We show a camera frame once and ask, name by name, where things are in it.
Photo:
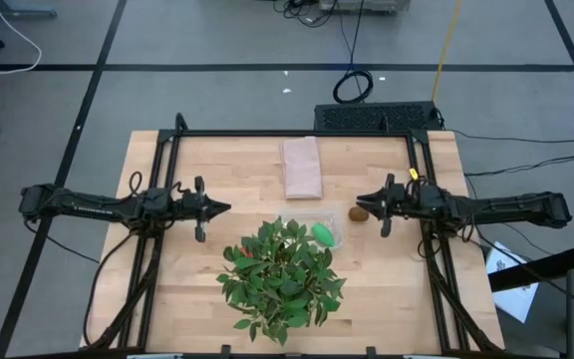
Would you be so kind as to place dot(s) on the white paper sheet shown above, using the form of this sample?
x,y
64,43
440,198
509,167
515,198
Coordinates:
x,y
513,294

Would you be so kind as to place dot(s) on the red toy tomato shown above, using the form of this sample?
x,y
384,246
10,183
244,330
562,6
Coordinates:
x,y
247,252

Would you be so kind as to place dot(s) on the green ribbed toy vegetable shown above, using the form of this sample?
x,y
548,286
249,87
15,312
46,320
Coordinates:
x,y
323,235

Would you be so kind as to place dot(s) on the grey equipment box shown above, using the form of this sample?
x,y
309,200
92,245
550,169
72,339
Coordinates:
x,y
364,5

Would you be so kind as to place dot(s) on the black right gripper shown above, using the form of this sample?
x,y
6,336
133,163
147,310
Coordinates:
x,y
396,202

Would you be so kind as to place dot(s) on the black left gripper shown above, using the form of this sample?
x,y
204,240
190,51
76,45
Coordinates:
x,y
200,207

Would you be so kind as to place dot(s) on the brown toy kiwi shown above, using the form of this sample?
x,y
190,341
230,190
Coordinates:
x,y
359,214

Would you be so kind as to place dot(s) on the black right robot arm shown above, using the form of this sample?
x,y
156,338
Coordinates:
x,y
506,207

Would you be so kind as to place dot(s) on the black metal table frame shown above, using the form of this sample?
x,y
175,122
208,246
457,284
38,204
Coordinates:
x,y
292,133

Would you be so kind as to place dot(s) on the folded beige cloth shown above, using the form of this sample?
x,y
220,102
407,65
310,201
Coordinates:
x,y
301,167

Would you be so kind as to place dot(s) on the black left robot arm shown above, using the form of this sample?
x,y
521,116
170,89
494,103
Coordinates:
x,y
92,207

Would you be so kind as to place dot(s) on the clear plastic tupperware container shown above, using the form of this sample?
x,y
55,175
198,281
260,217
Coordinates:
x,y
334,219

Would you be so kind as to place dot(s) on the green plant in black pot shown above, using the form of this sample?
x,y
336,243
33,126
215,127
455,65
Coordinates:
x,y
279,281

